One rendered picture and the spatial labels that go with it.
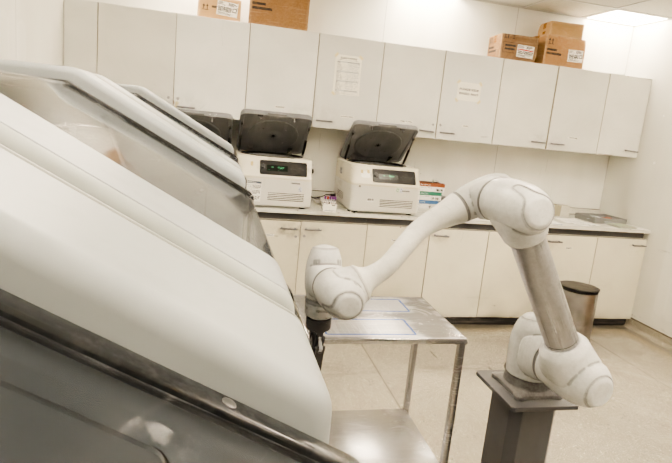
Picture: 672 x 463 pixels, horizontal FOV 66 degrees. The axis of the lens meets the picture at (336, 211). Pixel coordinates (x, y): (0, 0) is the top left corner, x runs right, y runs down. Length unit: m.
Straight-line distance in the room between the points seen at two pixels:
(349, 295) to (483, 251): 3.15
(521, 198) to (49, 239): 1.30
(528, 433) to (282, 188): 2.42
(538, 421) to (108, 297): 1.88
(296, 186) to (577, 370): 2.53
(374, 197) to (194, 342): 3.71
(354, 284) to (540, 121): 3.67
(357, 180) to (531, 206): 2.56
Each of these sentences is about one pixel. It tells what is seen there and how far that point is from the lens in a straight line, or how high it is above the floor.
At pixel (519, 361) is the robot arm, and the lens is 1.95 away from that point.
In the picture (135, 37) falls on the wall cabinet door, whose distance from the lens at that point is 4.06.
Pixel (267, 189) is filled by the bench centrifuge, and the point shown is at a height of 1.03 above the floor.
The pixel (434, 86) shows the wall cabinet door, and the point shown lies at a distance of 4.34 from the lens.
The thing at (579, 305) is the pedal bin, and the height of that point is 0.34.
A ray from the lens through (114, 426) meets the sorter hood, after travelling 0.21.
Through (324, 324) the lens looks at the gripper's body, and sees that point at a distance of 1.53.
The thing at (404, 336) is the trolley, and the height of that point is 0.82.
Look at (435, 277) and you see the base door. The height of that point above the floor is 0.42.
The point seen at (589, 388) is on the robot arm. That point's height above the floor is 0.87.
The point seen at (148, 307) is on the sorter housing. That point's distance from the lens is 0.25.
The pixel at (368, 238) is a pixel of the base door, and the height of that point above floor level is 0.71.
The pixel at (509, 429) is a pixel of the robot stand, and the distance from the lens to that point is 2.04.
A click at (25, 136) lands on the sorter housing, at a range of 0.40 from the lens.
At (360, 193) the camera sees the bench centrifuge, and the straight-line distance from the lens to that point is 3.90.
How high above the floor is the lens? 1.57
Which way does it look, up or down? 10 degrees down
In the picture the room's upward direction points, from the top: 6 degrees clockwise
